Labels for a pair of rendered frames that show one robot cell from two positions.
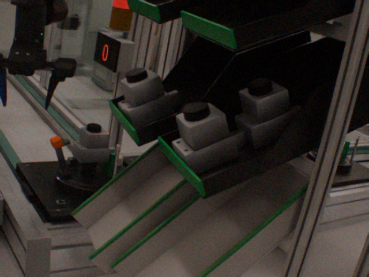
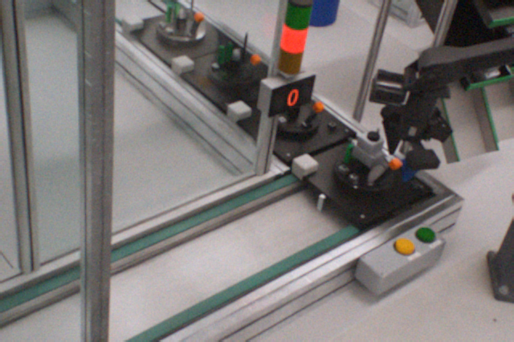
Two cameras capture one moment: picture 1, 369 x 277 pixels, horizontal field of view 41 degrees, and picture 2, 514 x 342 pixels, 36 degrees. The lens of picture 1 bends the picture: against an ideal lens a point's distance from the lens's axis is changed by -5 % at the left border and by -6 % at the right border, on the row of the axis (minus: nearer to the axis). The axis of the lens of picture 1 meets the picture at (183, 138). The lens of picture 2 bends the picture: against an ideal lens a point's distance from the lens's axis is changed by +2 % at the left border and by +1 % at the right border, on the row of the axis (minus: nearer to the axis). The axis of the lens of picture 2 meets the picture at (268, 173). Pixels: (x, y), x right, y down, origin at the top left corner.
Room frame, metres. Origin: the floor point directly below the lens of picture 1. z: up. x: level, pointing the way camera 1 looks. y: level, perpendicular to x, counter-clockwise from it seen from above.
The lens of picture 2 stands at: (1.42, 1.60, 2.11)
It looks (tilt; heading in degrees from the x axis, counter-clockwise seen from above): 38 degrees down; 260
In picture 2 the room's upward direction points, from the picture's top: 10 degrees clockwise
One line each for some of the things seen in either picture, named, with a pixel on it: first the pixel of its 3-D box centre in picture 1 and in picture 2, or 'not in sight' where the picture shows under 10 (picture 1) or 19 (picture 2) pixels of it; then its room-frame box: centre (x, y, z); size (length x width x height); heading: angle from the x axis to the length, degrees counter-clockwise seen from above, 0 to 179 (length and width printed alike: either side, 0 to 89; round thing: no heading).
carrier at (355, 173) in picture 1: (332, 149); not in sight; (1.38, -0.43, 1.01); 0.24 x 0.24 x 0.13; 36
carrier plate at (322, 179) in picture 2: (86, 187); (361, 180); (0.94, 0.18, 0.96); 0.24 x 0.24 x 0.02; 36
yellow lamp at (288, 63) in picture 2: (121, 18); (290, 57); (1.17, 0.19, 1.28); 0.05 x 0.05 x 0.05
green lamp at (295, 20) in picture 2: not in sight; (298, 14); (1.17, 0.19, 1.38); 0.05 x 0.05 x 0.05
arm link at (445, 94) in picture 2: (30, 10); (424, 95); (0.92, 0.32, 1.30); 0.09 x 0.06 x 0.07; 170
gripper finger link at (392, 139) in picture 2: (55, 93); (392, 137); (0.93, 0.26, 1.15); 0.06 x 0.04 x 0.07; 11
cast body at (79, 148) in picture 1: (96, 141); (367, 144); (0.95, 0.17, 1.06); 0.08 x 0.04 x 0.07; 126
